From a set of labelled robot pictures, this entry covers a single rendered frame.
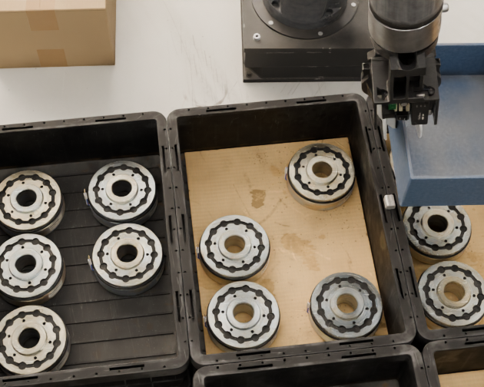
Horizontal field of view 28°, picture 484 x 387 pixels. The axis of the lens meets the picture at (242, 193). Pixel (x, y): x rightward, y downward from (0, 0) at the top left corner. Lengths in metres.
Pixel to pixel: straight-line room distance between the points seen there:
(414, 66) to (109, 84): 0.85
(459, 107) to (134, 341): 0.55
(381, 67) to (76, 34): 0.75
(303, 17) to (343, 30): 0.08
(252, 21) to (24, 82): 0.42
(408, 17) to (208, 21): 0.90
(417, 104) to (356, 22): 0.66
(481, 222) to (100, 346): 0.60
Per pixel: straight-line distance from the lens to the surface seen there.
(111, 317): 1.40
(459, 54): 1.30
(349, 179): 1.47
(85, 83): 1.76
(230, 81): 1.75
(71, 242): 1.46
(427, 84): 1.08
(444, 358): 1.33
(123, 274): 1.39
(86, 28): 1.70
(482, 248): 1.49
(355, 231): 1.46
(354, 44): 1.69
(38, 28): 1.71
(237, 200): 1.47
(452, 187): 1.19
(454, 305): 1.40
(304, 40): 1.68
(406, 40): 1.00
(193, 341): 1.27
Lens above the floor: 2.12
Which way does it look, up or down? 61 degrees down
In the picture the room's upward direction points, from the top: 2 degrees clockwise
